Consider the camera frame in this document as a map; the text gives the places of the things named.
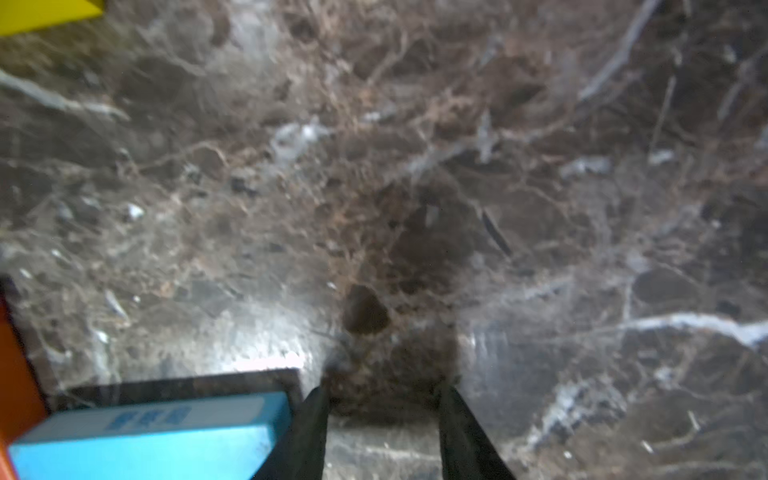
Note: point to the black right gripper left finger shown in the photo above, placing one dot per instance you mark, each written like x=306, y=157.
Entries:
x=300, y=452

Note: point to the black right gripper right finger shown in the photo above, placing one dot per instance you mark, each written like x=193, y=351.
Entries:
x=466, y=450

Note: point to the light blue block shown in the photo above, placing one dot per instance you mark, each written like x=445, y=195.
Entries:
x=226, y=437

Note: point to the orange block front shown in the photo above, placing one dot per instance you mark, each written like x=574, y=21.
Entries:
x=22, y=405

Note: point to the small yellow block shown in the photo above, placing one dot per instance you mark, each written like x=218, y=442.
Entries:
x=21, y=16

